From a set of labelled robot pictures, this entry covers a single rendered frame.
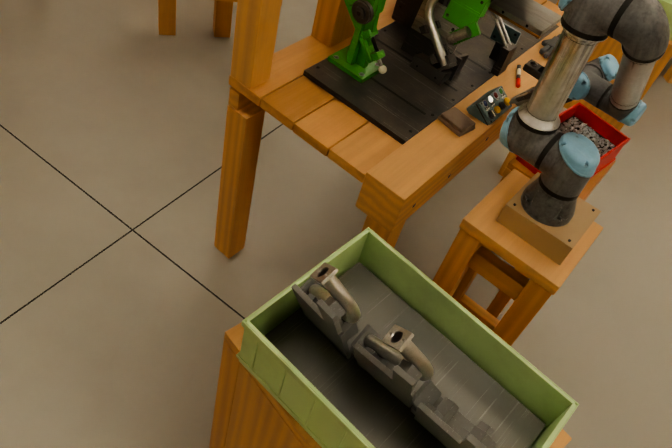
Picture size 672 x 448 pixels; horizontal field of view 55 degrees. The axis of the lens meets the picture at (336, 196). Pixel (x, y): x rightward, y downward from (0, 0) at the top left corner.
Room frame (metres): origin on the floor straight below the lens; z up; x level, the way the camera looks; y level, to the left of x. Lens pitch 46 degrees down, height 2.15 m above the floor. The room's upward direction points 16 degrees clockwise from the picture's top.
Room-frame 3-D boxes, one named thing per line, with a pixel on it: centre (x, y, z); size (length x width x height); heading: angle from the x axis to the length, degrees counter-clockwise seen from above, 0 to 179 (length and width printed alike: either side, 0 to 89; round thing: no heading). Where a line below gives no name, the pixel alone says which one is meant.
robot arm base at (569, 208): (1.37, -0.58, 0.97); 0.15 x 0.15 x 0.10
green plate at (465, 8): (1.98, -0.25, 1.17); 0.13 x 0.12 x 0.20; 152
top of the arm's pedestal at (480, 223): (1.36, -0.58, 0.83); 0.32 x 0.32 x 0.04; 62
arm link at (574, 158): (1.37, -0.57, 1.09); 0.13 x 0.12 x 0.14; 58
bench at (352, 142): (2.08, -0.23, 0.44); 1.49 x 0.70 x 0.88; 152
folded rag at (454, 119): (1.64, -0.30, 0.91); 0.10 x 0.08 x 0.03; 52
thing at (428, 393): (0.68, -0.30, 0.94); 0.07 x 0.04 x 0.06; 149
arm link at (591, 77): (1.61, -0.59, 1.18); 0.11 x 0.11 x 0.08; 58
